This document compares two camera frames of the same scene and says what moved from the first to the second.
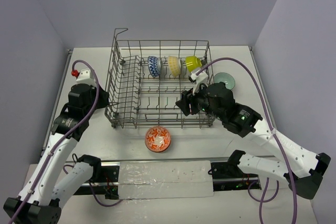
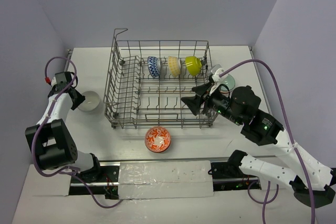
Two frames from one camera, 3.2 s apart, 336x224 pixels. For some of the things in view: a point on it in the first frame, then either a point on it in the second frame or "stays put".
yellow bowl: (192, 62) stays put
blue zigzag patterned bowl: (153, 65) stays put
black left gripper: (103, 97) -> (75, 96)
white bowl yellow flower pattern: (175, 65) stays put
